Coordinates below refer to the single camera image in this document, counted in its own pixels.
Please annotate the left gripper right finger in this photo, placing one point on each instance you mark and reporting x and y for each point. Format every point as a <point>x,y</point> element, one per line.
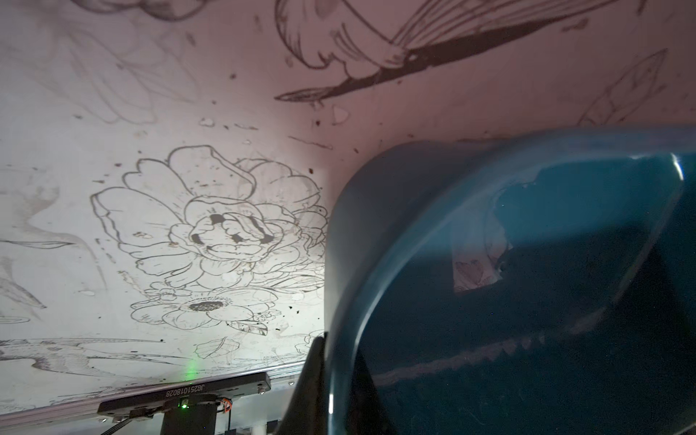
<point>366,415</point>

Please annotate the teal plastic storage box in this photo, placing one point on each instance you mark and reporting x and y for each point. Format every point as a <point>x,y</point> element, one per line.
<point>544,285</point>

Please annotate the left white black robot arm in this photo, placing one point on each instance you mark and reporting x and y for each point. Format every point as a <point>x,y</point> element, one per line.
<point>194,408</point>

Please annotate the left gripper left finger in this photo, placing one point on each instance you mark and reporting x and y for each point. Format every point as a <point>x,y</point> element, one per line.
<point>306,412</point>

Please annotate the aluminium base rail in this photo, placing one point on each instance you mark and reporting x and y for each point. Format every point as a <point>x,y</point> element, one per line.
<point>247,403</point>

